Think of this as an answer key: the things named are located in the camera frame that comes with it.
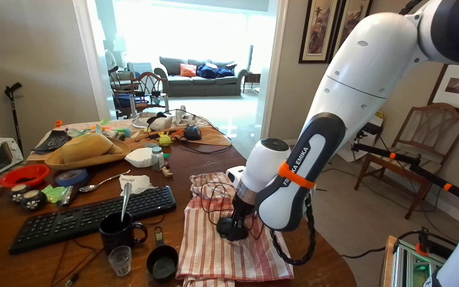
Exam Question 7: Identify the black floor cable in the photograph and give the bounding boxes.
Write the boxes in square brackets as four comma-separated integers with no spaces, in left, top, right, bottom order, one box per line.
[341,229,458,259]

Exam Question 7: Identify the black patterned tray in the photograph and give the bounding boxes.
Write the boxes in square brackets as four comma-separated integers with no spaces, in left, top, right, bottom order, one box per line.
[31,130,71,152]

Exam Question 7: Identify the dark mug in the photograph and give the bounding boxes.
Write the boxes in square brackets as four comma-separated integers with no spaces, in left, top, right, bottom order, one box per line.
[99,211,149,255]

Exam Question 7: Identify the wooden chair with lattice back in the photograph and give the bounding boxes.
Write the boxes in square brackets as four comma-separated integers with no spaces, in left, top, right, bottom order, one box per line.
[354,103,459,220]

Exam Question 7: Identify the black computer mouse with cable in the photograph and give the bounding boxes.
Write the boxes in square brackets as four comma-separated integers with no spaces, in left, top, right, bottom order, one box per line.
[200,181,267,241]

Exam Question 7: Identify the crumpled white napkin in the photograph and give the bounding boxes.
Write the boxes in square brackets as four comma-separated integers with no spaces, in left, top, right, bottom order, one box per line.
[119,174,156,196]

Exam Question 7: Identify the white headset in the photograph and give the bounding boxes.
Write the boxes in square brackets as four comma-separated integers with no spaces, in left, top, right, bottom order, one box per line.
[146,112,174,131]

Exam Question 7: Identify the red bowl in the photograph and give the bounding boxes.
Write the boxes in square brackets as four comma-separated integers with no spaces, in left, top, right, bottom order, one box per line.
[0,164,51,188]

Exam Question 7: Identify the red white striped dish towel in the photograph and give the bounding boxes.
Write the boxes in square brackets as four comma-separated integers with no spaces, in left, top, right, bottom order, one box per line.
[176,172,294,287]

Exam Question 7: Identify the blue tape roll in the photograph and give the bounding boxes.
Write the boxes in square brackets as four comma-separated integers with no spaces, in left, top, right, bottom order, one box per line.
[55,168,90,188]

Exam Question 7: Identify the dark foil packet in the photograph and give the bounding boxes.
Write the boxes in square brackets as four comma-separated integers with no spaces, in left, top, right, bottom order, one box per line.
[60,185,80,207]

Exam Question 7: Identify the black walking cane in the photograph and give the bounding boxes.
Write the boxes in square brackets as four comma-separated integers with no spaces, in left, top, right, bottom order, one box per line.
[4,82,24,158]

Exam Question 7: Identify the small clear glass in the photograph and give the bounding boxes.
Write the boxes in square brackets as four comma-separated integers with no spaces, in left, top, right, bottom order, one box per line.
[108,246,132,277]

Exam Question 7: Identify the black keyboard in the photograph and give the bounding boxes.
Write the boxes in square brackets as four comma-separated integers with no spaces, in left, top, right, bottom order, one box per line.
[8,185,177,255]

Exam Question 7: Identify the glass shaker jar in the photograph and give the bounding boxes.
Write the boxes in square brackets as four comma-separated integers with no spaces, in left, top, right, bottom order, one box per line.
[151,147,165,172]

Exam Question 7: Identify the small side table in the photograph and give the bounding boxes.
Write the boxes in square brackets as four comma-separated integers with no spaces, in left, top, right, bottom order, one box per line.
[243,73,261,93]

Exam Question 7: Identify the wooden chair with round back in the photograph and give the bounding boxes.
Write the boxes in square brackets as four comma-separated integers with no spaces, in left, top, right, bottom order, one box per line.
[112,72,169,119]

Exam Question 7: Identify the blue cloth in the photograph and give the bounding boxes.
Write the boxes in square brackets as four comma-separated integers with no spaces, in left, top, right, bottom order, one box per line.
[196,63,238,79]

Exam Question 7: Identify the green plastic wrapper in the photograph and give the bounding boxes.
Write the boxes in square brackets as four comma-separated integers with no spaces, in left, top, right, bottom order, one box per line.
[41,185,69,204]

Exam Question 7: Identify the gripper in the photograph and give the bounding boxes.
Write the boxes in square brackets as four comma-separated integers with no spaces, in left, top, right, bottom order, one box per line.
[226,195,257,242]

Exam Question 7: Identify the framed picture with white mat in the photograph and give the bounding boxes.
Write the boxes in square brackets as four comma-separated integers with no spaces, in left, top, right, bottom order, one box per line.
[428,64,459,115]

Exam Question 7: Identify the black measuring cup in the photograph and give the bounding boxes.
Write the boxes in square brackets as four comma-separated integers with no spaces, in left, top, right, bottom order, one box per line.
[146,226,179,283]

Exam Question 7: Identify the stack of white paper filters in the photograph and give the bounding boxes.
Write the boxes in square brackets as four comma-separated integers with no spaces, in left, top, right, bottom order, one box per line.
[125,147,154,168]

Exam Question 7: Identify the black flower candle holder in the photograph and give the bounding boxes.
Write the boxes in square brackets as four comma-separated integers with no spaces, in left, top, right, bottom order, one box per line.
[8,184,31,203]
[20,190,48,212]

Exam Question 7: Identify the framed palm picture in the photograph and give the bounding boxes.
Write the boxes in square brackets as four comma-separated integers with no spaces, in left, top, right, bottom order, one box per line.
[329,0,373,60]
[298,0,343,64]

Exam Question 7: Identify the tan placemat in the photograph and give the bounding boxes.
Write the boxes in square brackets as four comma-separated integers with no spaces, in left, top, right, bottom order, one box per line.
[128,126,232,151]

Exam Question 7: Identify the silver spoon in mug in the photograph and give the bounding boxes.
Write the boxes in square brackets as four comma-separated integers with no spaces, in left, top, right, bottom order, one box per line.
[120,181,133,223]

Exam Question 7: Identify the straw hat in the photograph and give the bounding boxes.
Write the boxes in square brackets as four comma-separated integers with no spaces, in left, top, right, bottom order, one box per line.
[45,133,131,171]

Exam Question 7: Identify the grey sofa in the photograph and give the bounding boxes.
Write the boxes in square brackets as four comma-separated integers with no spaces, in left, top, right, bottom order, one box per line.
[154,56,249,97]

